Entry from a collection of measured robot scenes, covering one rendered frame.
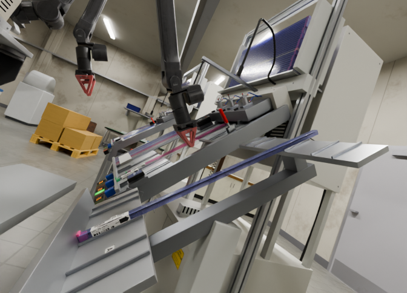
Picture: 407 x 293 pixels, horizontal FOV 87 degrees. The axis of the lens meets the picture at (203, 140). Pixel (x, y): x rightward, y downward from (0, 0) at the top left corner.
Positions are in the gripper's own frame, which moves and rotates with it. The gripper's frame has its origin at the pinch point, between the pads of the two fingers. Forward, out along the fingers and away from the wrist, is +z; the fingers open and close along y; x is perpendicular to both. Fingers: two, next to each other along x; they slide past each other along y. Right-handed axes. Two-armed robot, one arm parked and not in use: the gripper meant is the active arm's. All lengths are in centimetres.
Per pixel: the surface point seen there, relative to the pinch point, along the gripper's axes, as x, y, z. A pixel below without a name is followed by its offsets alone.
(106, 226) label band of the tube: 31, -40, -2
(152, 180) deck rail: 19.0, -10.2, 3.8
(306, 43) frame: -55, -13, -24
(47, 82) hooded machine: 123, 663, -163
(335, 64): -73, -12, -12
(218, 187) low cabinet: -159, 371, 213
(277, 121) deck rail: -33.7, -11.3, 1.8
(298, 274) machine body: -26, -12, 72
